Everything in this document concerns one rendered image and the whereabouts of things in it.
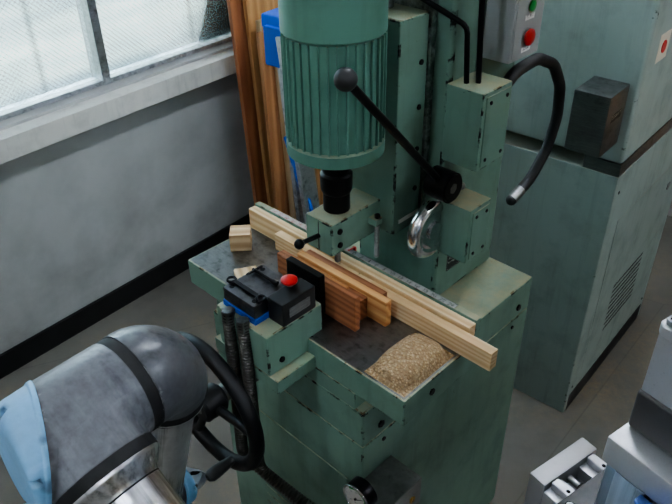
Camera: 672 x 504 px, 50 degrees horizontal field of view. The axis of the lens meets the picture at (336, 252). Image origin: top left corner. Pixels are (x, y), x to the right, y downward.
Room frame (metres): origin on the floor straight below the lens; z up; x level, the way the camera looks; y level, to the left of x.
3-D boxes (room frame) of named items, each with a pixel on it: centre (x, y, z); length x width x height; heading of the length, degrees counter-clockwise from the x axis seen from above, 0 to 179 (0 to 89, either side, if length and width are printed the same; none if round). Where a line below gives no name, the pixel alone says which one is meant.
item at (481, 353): (1.10, -0.07, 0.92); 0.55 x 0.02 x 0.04; 45
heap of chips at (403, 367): (0.92, -0.13, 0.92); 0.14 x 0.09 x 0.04; 135
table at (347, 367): (1.08, 0.06, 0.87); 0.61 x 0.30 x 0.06; 45
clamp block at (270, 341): (1.02, 0.12, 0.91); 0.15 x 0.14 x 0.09; 45
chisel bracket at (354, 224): (1.18, -0.02, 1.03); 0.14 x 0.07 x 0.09; 135
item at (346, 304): (1.08, 0.03, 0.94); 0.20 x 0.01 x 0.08; 45
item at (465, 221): (1.19, -0.24, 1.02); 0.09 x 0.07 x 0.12; 45
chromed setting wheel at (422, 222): (1.17, -0.18, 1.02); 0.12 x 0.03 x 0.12; 135
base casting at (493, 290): (1.25, -0.09, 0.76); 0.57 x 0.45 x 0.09; 135
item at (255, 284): (1.01, 0.12, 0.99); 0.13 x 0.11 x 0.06; 45
